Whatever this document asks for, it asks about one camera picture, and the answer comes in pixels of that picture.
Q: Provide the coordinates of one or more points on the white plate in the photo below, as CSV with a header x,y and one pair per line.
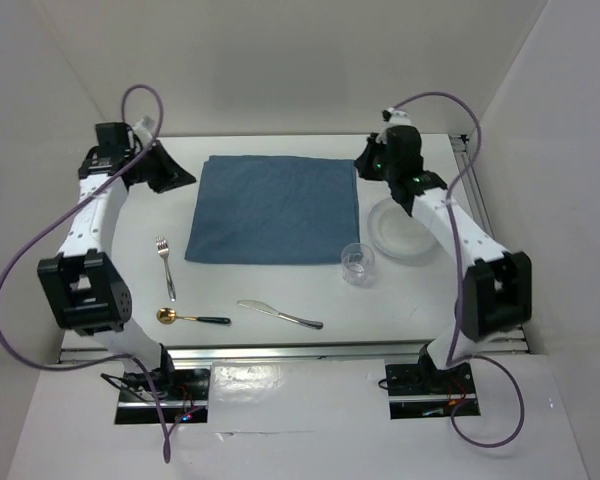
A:
x,y
396,234

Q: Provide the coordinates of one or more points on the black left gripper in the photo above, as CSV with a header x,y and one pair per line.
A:
x,y
172,175

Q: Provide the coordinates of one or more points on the gold spoon green handle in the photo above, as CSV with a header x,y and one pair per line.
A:
x,y
168,316

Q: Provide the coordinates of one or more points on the silver fork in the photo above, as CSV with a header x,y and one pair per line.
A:
x,y
164,252

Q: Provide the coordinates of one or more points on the blue cloth napkin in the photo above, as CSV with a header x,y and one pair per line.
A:
x,y
274,210

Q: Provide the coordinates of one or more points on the aluminium front rail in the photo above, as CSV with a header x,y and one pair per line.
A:
x,y
514,343

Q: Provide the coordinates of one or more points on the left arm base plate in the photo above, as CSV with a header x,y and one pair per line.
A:
x,y
185,400

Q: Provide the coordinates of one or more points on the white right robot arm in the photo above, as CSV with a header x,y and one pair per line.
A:
x,y
494,285

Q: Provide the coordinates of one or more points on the silver butter knife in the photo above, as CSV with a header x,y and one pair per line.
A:
x,y
268,310

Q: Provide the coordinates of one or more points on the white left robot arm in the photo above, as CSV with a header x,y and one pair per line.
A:
x,y
85,291

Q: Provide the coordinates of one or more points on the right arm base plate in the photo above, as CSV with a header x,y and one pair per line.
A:
x,y
412,396

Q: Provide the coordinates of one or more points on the clear plastic cup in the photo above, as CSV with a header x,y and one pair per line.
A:
x,y
357,262

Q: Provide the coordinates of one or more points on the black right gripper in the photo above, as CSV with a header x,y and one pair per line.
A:
x,y
363,162

